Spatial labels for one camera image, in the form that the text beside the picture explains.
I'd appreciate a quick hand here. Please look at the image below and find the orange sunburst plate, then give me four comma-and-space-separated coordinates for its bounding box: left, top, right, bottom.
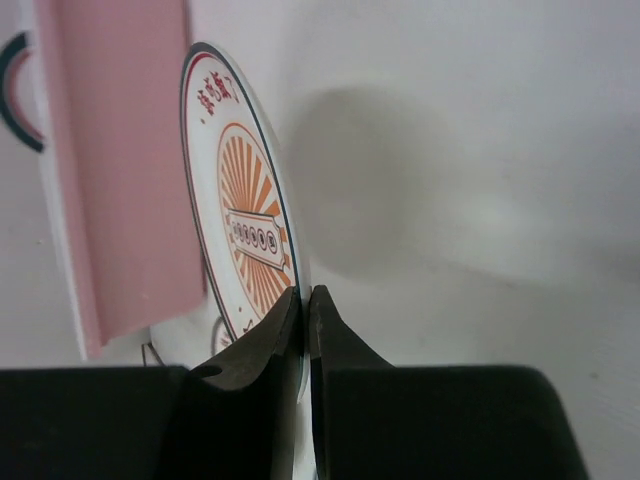
180, 40, 314, 406
143, 299, 233, 369

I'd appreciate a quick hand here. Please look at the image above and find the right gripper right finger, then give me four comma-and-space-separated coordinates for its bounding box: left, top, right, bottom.
309, 286, 588, 479

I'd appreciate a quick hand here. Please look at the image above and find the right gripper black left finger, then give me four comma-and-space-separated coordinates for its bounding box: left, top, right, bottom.
1, 288, 300, 479

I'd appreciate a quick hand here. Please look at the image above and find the pink white dish rack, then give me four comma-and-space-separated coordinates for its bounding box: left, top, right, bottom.
34, 1, 205, 357

